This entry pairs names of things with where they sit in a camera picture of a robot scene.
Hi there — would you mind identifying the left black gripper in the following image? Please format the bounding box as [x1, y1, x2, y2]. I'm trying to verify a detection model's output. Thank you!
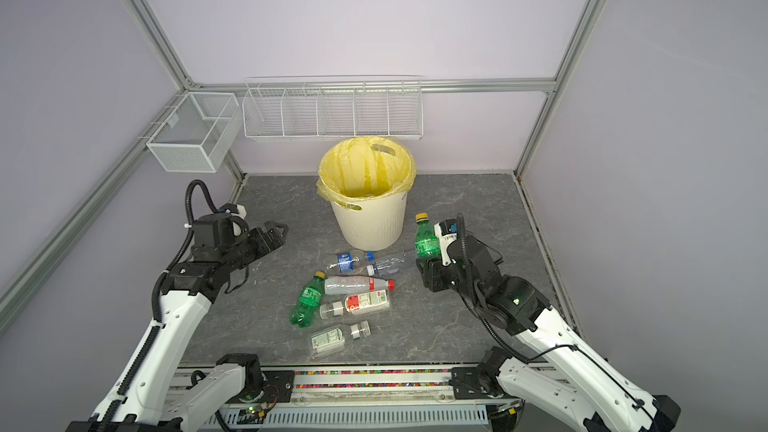
[221, 220, 288, 273]

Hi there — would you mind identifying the green soda bottle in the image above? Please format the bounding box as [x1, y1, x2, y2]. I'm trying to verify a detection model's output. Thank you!
[414, 213, 441, 260]
[289, 271, 327, 328]

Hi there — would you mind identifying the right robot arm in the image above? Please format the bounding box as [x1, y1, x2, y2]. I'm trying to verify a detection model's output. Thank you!
[416, 237, 681, 431]

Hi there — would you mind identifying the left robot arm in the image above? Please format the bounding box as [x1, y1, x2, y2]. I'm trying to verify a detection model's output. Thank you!
[67, 216, 288, 431]

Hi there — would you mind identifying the cream plastic waste bin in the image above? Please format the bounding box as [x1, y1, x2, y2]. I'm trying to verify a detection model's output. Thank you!
[329, 191, 410, 251]

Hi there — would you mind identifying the yellow bin liner bag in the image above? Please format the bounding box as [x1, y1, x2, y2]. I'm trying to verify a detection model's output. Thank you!
[317, 136, 417, 210]

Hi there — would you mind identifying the Pepsi water bottle blue label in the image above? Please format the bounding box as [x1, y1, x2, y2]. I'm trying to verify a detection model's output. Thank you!
[323, 249, 375, 274]

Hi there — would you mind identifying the white bottle red cap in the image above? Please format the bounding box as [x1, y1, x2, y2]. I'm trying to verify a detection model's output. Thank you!
[324, 276, 395, 296]

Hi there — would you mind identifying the clear crushed water bottle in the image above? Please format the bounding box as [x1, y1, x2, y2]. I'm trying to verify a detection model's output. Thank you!
[363, 251, 416, 277]

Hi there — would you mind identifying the clear bottle red white label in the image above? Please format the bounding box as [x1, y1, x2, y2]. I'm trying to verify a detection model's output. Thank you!
[319, 290, 391, 320]

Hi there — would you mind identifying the clear bottle green label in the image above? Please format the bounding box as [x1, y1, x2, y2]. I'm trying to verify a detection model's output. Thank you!
[309, 320, 371, 357]

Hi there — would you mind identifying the small white mesh basket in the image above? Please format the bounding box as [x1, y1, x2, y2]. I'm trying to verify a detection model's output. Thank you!
[147, 92, 243, 173]

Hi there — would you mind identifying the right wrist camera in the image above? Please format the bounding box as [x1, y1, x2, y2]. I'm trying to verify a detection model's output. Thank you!
[434, 218, 458, 266]

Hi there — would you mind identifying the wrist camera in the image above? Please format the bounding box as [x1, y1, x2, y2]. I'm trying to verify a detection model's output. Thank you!
[434, 218, 458, 266]
[189, 203, 249, 246]

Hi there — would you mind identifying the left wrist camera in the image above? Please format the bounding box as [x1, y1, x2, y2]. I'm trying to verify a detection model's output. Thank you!
[189, 203, 249, 246]

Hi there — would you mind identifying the long white wire shelf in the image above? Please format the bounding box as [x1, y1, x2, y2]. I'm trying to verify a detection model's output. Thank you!
[242, 75, 424, 140]

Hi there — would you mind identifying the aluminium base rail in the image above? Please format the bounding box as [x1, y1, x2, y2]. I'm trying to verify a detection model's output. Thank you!
[104, 362, 529, 432]

